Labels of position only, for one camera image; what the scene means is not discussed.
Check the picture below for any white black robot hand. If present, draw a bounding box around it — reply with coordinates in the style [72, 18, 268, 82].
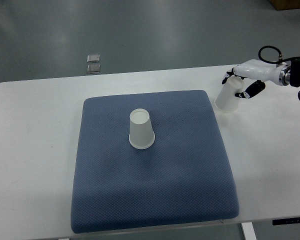
[221, 59, 291, 99]

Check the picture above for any white paper cup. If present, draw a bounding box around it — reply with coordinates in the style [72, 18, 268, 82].
[128, 108, 155, 150]
[214, 76, 244, 113]

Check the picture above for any brown cardboard box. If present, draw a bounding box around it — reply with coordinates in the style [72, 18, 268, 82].
[269, 0, 300, 11]

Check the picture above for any blue fabric cushion mat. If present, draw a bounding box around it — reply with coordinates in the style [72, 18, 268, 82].
[70, 90, 239, 234]

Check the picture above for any black table control panel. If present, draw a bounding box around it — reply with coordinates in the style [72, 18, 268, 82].
[272, 217, 300, 226]

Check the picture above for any white table leg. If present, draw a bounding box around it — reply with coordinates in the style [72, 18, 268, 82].
[241, 222, 257, 240]

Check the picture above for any lower metal floor plate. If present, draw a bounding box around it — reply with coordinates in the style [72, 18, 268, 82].
[87, 64, 101, 74]

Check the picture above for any metal floor plate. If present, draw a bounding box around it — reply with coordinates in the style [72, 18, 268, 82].
[87, 64, 101, 74]
[87, 54, 100, 63]

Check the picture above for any upper metal floor plate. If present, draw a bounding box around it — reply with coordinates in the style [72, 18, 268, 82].
[87, 54, 100, 63]

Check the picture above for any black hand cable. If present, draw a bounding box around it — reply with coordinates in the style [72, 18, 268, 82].
[258, 45, 300, 66]

